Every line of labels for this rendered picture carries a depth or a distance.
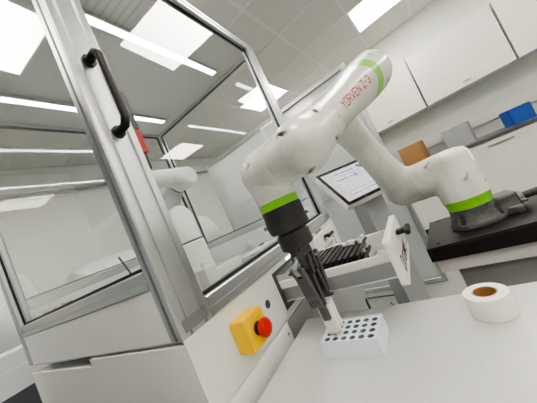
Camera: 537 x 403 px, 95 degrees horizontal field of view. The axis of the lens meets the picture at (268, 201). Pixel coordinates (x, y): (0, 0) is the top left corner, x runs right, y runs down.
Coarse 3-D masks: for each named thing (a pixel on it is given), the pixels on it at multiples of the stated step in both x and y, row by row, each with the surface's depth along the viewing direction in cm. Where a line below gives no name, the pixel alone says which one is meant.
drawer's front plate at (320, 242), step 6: (324, 228) 117; (330, 228) 121; (318, 234) 107; (312, 240) 100; (318, 240) 104; (324, 240) 109; (330, 240) 115; (336, 240) 121; (312, 246) 99; (318, 246) 101; (324, 246) 106
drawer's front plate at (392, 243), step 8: (392, 216) 78; (392, 224) 69; (384, 232) 64; (392, 232) 63; (384, 240) 57; (392, 240) 59; (400, 240) 69; (384, 248) 56; (392, 248) 55; (400, 248) 64; (408, 248) 76; (392, 256) 56; (408, 256) 69; (392, 264) 56; (400, 264) 55; (408, 264) 64; (400, 272) 55; (408, 272) 59; (400, 280) 56; (408, 280) 55
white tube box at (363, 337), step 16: (352, 320) 56; (368, 320) 53; (336, 336) 53; (352, 336) 51; (368, 336) 48; (384, 336) 50; (336, 352) 51; (352, 352) 49; (368, 352) 47; (384, 352) 47
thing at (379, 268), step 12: (372, 240) 82; (372, 252) 83; (384, 252) 77; (348, 264) 63; (360, 264) 61; (372, 264) 60; (384, 264) 58; (288, 276) 82; (336, 276) 64; (348, 276) 63; (360, 276) 61; (372, 276) 60; (384, 276) 59; (396, 276) 57; (288, 288) 72; (336, 288) 65; (348, 288) 64; (288, 300) 73
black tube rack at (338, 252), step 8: (328, 248) 86; (336, 248) 81; (344, 248) 77; (352, 248) 74; (368, 248) 77; (320, 256) 81; (328, 256) 76; (336, 256) 72; (344, 256) 69; (360, 256) 72; (368, 256) 79; (328, 264) 69; (336, 264) 75
